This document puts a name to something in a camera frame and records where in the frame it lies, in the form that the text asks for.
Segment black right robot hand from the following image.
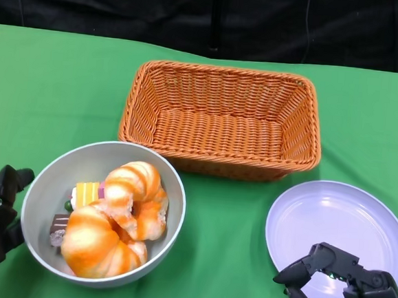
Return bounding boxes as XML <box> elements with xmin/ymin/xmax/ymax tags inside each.
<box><xmin>272</xmin><ymin>238</ymin><xmax>398</xmax><ymax>298</ymax></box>

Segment chocolate layered cake slice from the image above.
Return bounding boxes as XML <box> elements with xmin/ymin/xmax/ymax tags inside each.
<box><xmin>49</xmin><ymin>213</ymin><xmax>71</xmax><ymax>248</ymax></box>

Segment yellow layered cake slice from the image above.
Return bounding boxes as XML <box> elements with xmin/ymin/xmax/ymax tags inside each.
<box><xmin>63</xmin><ymin>178</ymin><xmax>101</xmax><ymax>214</ymax></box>

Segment orange striped bread ring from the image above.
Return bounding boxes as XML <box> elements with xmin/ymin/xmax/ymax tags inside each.
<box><xmin>99</xmin><ymin>158</ymin><xmax>173</xmax><ymax>244</ymax></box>
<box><xmin>57</xmin><ymin>202</ymin><xmax>152</xmax><ymax>284</ymax></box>

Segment pale grey-green bowl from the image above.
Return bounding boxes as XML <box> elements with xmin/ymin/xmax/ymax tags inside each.
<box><xmin>15</xmin><ymin>134</ymin><xmax>192</xmax><ymax>296</ymax></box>

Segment lavender round plate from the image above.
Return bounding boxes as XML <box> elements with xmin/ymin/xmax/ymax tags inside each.
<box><xmin>259</xmin><ymin>175</ymin><xmax>398</xmax><ymax>298</ymax></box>

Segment orange wicker basket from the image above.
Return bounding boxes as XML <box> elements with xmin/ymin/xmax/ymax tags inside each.
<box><xmin>115</xmin><ymin>57</ymin><xmax>329</xmax><ymax>187</ymax></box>

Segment green tablecloth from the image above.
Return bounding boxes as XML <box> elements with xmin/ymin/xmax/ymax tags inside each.
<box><xmin>0</xmin><ymin>22</ymin><xmax>398</xmax><ymax>298</ymax></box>

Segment black backdrop cloth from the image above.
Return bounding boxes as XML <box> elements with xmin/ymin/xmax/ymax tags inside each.
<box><xmin>0</xmin><ymin>0</ymin><xmax>398</xmax><ymax>74</ymax></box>

